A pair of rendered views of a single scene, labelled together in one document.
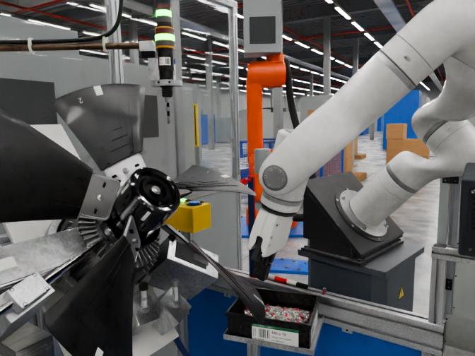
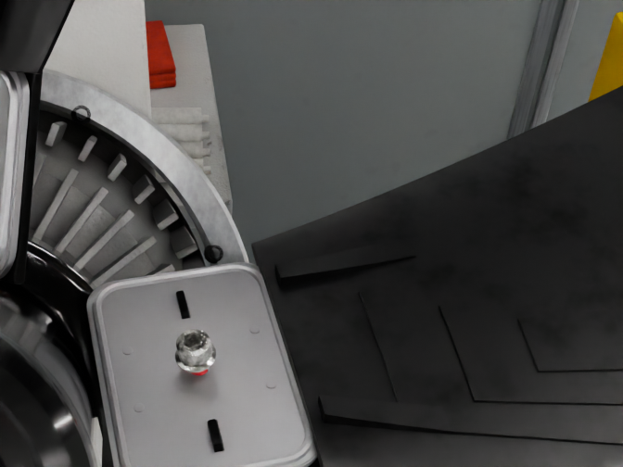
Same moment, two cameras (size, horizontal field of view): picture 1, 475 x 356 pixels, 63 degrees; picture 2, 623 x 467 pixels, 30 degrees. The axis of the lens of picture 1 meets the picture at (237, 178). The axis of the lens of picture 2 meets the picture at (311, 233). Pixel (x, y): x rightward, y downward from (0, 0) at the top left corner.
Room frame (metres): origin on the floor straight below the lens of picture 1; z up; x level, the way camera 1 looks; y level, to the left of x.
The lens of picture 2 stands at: (0.75, -0.02, 1.51)
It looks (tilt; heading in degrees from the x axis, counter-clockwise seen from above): 46 degrees down; 42
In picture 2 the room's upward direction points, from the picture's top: 6 degrees clockwise
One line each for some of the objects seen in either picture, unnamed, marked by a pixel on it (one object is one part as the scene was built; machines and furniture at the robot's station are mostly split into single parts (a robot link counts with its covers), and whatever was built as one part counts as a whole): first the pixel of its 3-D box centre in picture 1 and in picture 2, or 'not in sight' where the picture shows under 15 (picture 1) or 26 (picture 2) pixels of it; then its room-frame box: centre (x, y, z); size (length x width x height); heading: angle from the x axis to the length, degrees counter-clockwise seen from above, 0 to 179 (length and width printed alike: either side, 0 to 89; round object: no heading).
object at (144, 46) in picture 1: (161, 64); not in sight; (0.90, 0.17, 1.49); 0.09 x 0.07 x 0.10; 90
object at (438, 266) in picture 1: (437, 283); not in sight; (0.89, -0.48, 0.96); 0.03 x 0.03 x 0.20; 55
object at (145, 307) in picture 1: (143, 297); not in sight; (0.79, 0.21, 0.99); 0.02 x 0.02 x 0.06
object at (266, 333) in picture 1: (274, 316); not in sight; (0.97, -0.09, 0.85); 0.22 x 0.17 x 0.07; 71
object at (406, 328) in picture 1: (282, 294); not in sight; (1.14, -0.13, 0.82); 0.90 x 0.04 x 0.08; 55
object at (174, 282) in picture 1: (175, 292); not in sight; (0.86, 0.15, 0.96); 0.02 x 0.02 x 0.06
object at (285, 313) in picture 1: (275, 321); not in sight; (0.96, -0.09, 0.83); 0.19 x 0.14 x 0.04; 71
